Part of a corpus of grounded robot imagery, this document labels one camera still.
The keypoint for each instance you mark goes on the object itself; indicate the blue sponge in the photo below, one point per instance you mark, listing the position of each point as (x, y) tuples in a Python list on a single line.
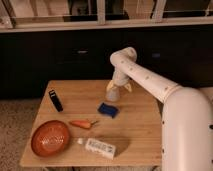
[(109, 110)]

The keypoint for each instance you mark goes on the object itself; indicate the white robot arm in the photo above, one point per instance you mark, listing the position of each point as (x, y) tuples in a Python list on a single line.
[(187, 114)]

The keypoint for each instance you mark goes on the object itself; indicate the orange bowl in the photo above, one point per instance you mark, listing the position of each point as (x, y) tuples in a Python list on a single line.
[(50, 138)]

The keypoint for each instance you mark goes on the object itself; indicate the wooden table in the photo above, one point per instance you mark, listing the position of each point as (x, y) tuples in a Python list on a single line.
[(135, 131)]

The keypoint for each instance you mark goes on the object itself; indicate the orange carrot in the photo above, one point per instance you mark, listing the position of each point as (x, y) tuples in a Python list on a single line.
[(85, 124)]

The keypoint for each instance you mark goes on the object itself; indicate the white ceramic cup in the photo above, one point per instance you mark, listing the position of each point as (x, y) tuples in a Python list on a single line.
[(113, 95)]

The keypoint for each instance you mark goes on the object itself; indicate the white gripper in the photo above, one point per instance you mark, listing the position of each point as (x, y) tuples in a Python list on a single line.
[(119, 79)]

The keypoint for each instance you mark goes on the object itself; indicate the white window frame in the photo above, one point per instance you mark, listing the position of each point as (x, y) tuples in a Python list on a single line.
[(35, 15)]

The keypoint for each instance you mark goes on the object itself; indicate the black eraser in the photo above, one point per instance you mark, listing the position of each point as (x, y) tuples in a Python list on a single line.
[(55, 100)]

